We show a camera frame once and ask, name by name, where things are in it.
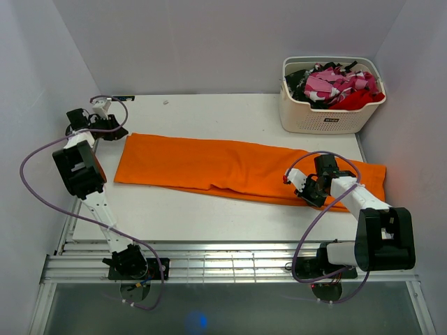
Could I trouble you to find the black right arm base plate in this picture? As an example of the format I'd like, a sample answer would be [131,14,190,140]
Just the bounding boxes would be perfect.
[295,257,344,279]

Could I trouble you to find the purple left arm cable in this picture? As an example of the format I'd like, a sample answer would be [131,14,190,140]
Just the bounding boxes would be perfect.
[19,95,167,311]

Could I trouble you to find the black garment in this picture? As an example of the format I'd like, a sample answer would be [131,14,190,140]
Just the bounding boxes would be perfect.
[285,69,312,103]

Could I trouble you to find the orange trousers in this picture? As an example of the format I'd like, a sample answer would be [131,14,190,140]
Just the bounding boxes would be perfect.
[113,132,387,213]

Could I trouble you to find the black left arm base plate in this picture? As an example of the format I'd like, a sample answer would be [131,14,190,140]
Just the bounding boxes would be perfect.
[107,258,170,281]

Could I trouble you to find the red garment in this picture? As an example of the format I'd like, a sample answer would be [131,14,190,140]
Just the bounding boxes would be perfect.
[330,89,386,111]

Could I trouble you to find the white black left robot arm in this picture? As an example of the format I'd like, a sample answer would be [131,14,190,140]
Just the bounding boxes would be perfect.
[52,108,148,279]

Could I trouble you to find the cream plastic laundry basket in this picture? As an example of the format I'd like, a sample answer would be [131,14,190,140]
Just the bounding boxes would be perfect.
[279,56,386,135]

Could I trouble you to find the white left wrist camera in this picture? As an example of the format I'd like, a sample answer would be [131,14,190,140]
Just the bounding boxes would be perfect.
[91,98,111,119]

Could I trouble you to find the black label sticker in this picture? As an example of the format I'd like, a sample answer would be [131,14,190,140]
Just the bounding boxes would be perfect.
[112,96,135,102]

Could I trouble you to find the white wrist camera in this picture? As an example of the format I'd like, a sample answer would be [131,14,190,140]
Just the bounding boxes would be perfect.
[91,98,111,119]
[283,168,307,192]

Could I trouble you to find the pink patterned garment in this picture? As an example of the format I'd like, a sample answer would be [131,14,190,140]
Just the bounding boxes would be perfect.
[304,67,379,103]

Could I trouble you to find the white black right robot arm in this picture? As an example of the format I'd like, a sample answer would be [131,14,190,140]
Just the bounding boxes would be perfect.
[283,151,416,283]

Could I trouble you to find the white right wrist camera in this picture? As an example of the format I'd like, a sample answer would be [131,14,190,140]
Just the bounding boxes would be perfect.
[283,168,307,192]

